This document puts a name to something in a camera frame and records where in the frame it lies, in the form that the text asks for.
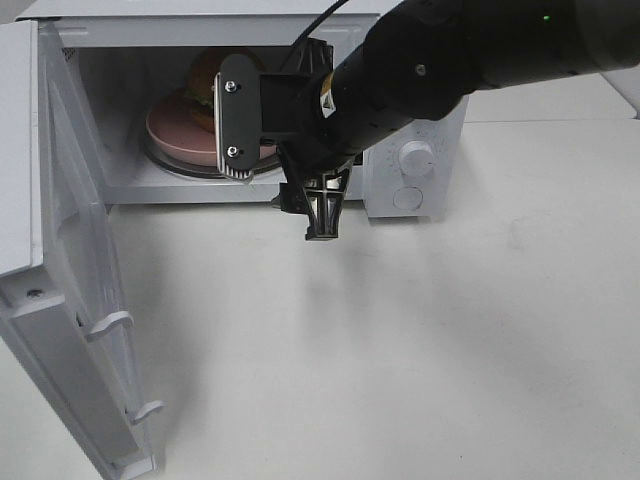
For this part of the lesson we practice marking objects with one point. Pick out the burger with lettuce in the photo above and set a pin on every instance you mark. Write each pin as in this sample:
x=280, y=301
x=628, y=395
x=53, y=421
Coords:
x=199, y=89

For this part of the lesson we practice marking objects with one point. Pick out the glass microwave turntable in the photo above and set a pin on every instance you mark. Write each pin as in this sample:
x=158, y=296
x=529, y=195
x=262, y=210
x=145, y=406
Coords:
x=155, y=154

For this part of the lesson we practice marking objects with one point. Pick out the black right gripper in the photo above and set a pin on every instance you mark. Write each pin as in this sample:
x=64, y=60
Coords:
x=347, y=108

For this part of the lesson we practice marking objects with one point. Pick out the pink round plate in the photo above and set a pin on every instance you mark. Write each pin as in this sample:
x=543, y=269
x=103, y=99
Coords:
x=184, y=129

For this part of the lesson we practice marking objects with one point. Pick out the white microwave door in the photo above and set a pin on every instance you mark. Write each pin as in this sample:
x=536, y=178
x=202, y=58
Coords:
x=63, y=312

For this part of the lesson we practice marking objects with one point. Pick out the white microwave oven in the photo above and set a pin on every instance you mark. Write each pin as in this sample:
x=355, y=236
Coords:
x=133, y=53

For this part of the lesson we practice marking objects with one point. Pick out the white round door button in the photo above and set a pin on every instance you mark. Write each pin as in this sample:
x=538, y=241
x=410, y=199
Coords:
x=408, y=198

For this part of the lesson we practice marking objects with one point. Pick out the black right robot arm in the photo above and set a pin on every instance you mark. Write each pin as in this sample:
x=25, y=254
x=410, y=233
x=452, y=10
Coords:
x=419, y=61

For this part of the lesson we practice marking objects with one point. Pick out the white lower microwave knob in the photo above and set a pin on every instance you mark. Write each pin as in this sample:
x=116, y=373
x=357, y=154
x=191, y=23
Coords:
x=416, y=159

